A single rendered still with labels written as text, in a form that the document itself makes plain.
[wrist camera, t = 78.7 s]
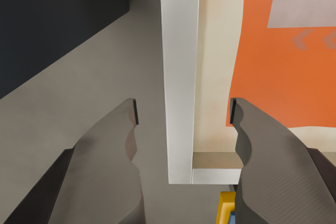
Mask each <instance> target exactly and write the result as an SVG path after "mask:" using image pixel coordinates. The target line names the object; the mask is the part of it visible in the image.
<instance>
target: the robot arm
mask: <svg viewBox="0 0 336 224"><path fill-rule="evenodd" d="M229 111H230V124H232V125H233V127H234V128H235V129H236V131H237V133H238V135H237V140H236V146H235V151H236V153H237V154H238V156H239V157H240V159H241V161H242V163H243V166H244V167H243V168H242V169H241V172H240V177H239V181H238V186H237V190H236V195H235V199H234V204H235V224H336V166H335V165H334V164H333V163H331V162H330V161H329V160H328V159H327V158H326V157H325V156H324V155H323V154H322V153H321V152H320V151H319V150H318V149H317V148H308V147H307V146H306V145H305V144H304V143H303V142H302V141H301V140H300V139H299V138H298V137H297V136H296V135H295V134H294V133H293V132H291V131H290V130H289V129H288V128H287V127H285V126H284V125H283V124H282V123H280V122H279V121H278V120H276V119H275V118H273V117H272V116H270V115H269V114H267V113H266V112H264V111H262V110H261V109H259V108H258V107H256V106H255V105H253V104H252V103H250V102H249V101H247V100H246V99H244V98H241V97H234V98H230V104H229ZM136 125H139V120H138V111H137V103H136V99H132V98H129V99H126V100H125V101H123V102H122V103H121V104H119V105H118V106H117V107H116V108H114V109H113V110H112V111H110V112H109V113H108V114H107V115H105V116H104V117H103V118H101V119H100V120H99V121H98V122H96V123H95V124H94V125H93V126H92V127H91V128H90V129H88V130H87V131H86V132H85V133H84V135H83V136H82V137H81V138H80V139H79V140H78V141H77V143H76V144H75V145H74V146H73V148H69V149H65V150H64V151H63V152H62V153H61V154H60V156H59V157H58V158H57V159H56V160H55V162H54V163H53V164H52V165H51V166H50V168H49V169H48V170H47V171H46V172H45V174H44V175H43V176H42V177H41V178H40V180H39V181H38V182H37V183H36V184H35V186H34V187H33V188H32V189H31V190H30V192H29V193H28V194H27V195H26V196H25V198H24V199H23V200H22V201H21V202H20V203H19V205H18V206H17V207H16V208H15V209H14V211H13V212H12V213H11V214H10V216H9V217H8V218H7V219H6V221H5V222H4V223H3V224H146V217H145V206H144V198H143V191H142V184H141V178H140V171H139V169H138V168H137V167H136V166H135V165H134V164H133V163H132V160H133V158H134V156H135V154H136V152H137V145H136V139H135V132H134V129H135V128H136Z"/></svg>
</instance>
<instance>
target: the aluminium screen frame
mask: <svg viewBox="0 0 336 224"><path fill-rule="evenodd" d="M199 5H200V0H160V12H161V34H162V56H163V78H164V100H165V122H166V144H167V166H168V183H169V184H224V185H238V183H239V178H240V174H241V170H242V168H243V167H244V165H243V162H242V160H241V159H240V157H239V156H238V154H237V153H236V152H193V145H194V122H195V99H196V75H197V52H198V29H199ZM321 153H322V154H323V155H324V156H325V157H326V158H327V159H328V160H329V161H330V162H331V163H333V164H334V165H335V166H336V152H321Z"/></svg>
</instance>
